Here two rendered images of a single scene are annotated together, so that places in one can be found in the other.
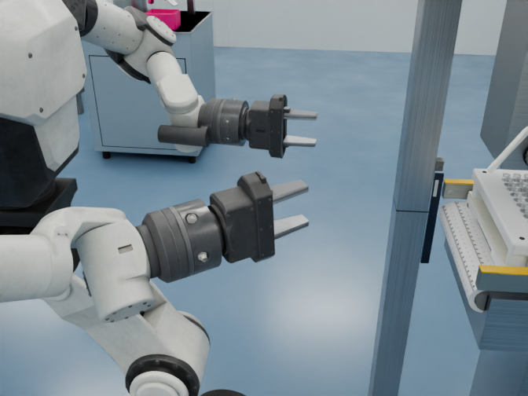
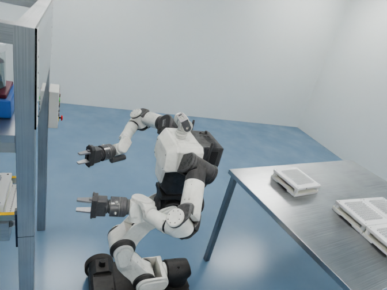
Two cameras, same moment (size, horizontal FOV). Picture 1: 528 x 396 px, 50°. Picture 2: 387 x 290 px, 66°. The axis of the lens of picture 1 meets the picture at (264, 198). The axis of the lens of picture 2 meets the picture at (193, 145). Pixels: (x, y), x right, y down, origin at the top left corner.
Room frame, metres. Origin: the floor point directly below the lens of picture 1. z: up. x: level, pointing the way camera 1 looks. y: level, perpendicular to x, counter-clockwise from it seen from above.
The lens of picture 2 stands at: (2.07, -0.27, 1.90)
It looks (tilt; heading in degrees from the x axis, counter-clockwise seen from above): 25 degrees down; 148
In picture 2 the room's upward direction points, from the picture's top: 15 degrees clockwise
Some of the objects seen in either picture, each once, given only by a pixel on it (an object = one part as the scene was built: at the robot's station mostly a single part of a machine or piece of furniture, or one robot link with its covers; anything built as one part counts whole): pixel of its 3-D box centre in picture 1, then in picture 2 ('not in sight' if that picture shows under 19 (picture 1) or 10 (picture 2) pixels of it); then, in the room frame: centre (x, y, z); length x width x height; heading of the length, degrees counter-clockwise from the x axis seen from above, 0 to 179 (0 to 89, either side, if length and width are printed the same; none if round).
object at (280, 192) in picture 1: (284, 188); (84, 152); (0.64, -0.03, 1.08); 0.06 x 0.03 x 0.02; 117
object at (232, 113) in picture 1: (254, 123); (105, 206); (1.02, 0.02, 1.02); 0.12 x 0.10 x 0.13; 77
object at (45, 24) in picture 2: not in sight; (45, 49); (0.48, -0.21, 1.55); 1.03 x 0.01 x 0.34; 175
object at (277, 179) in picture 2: not in sight; (293, 183); (0.83, 1.42, 0.90); 0.24 x 0.24 x 0.02; 3
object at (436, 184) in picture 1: (431, 219); (17, 229); (0.92, -0.32, 0.86); 0.02 x 0.01 x 0.20; 85
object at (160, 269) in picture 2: not in sight; (149, 274); (0.85, 0.41, 0.28); 0.21 x 0.20 x 0.13; 85
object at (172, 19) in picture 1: (163, 20); not in sight; (3.03, 0.53, 0.80); 0.16 x 0.12 x 0.09; 83
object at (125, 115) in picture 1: (154, 86); not in sight; (3.24, 0.65, 0.38); 0.63 x 0.57 x 0.76; 83
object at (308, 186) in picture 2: not in sight; (296, 178); (0.83, 1.42, 0.95); 0.25 x 0.24 x 0.02; 3
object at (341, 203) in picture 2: not in sight; (362, 212); (1.24, 1.62, 0.95); 0.25 x 0.24 x 0.02; 177
